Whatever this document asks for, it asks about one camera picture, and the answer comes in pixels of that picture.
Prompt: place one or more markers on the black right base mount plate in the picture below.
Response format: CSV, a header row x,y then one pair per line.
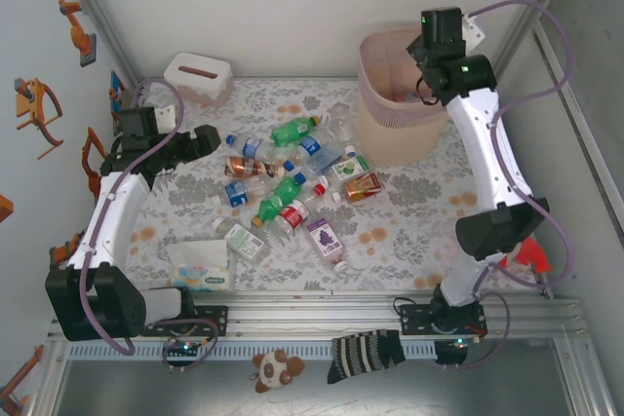
x,y
412,318

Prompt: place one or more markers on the left base circuit board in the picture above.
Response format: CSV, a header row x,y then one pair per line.
x,y
183,347

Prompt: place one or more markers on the base circuit board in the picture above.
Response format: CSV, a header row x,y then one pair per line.
x,y
451,352
183,347

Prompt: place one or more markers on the red toy ball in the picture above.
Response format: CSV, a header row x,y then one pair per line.
x,y
529,255

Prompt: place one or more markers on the black striped sock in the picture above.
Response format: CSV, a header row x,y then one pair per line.
x,y
365,355

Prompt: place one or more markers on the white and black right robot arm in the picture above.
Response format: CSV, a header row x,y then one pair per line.
x,y
482,143

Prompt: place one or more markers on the brown coffee drink bottle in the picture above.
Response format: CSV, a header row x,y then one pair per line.
x,y
246,166

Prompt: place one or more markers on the clear crushed plastic bottle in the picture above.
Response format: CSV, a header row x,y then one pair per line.
x,y
341,126

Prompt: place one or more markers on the lime label plastic bottle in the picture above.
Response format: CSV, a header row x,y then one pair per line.
x,y
347,167

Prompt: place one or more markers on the brown white plush toy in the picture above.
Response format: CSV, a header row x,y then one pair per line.
x,y
278,369

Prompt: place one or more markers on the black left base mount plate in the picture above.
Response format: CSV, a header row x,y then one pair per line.
x,y
217,321

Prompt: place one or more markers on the small orange wall sticker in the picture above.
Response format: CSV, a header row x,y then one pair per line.
x,y
5,209

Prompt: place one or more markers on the red label clear bottle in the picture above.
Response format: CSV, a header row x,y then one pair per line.
x,y
292,214

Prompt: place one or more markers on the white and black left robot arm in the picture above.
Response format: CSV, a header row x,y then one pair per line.
x,y
112,221

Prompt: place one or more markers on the soft tissue pack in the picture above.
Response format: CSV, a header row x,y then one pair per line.
x,y
205,265

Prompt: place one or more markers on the green white label bottle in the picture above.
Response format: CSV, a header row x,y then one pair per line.
x,y
244,239

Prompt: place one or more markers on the grey floral table cloth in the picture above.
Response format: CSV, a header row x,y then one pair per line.
x,y
414,240

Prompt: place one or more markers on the clear bottle blue cap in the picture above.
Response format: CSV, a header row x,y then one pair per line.
x,y
300,177

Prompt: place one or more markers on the blue label water bottle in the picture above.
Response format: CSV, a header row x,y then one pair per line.
x,y
311,145
237,193
251,147

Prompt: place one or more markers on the right base circuit board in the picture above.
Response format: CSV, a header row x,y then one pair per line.
x,y
451,352

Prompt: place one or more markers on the amber tea bottle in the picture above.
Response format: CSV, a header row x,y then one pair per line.
x,y
362,186

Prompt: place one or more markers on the green soda bottle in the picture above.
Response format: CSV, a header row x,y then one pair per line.
x,y
269,209
290,131

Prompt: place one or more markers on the blue orange wall sticker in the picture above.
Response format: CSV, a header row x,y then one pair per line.
x,y
116,89

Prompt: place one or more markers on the red cap small bottle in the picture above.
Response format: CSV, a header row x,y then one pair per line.
x,y
320,189

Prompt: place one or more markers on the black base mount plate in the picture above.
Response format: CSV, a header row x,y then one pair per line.
x,y
412,318
217,321

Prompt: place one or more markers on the white tissue box brown slot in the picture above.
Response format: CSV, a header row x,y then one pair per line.
x,y
195,70

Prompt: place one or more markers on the aluminium frame rail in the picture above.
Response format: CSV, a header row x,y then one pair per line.
x,y
317,318

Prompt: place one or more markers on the pink beige plastic bin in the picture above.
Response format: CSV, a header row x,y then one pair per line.
x,y
395,138

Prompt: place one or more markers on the purple grape label bottle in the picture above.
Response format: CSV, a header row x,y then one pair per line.
x,y
324,239

